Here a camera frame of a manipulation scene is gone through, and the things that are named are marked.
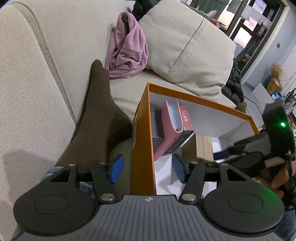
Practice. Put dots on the pink notebook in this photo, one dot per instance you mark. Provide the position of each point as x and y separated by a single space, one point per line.
172 126

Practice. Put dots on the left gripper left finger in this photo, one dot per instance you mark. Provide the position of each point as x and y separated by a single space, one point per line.
104 176

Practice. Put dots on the person right hand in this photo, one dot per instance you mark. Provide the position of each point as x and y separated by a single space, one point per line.
280 179

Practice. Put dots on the blue jeans right leg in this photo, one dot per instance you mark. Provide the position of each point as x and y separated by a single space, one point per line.
286 228

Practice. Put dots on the beige sofa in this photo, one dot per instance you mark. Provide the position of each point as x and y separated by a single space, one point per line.
47 48

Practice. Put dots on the dark red box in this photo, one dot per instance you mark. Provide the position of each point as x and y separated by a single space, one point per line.
187 131

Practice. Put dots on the black jacket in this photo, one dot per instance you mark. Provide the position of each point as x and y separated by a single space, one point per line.
233 89

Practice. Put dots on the orange cardboard box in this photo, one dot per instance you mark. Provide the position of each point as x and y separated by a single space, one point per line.
222 123

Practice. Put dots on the dark grey box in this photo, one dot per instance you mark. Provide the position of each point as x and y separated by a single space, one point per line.
156 126

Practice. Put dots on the gold vase with dried flowers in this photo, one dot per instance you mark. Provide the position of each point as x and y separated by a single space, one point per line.
274 84

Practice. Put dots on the brown cardboard box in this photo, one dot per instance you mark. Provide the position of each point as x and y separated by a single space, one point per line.
198 148

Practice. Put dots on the beige cushion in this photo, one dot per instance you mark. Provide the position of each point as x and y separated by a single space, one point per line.
187 50

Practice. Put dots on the brown socked left foot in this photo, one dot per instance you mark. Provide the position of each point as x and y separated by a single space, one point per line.
103 125

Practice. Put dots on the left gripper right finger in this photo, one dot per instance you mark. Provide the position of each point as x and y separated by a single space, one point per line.
192 176

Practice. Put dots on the pink garment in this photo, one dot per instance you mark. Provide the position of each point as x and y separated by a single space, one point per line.
127 53

